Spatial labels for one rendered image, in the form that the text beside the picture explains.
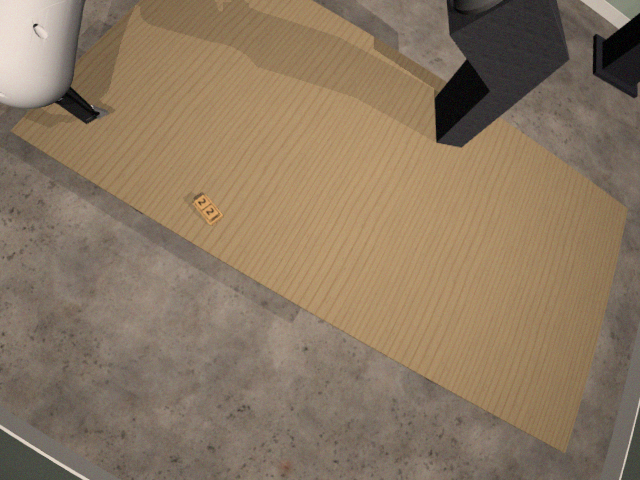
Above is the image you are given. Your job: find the tan cube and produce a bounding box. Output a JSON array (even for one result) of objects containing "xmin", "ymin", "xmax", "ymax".
[
  {"xmin": 194, "ymin": 195, "xmax": 211, "ymax": 211},
  {"xmin": 202, "ymin": 204, "xmax": 220, "ymax": 222}
]

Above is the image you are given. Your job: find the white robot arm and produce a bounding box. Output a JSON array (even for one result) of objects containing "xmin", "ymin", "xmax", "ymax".
[{"xmin": 0, "ymin": 0, "xmax": 502, "ymax": 109}]

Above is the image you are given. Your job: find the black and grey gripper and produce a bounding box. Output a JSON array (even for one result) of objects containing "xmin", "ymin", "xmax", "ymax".
[{"xmin": 55, "ymin": 86, "xmax": 109, "ymax": 124}]

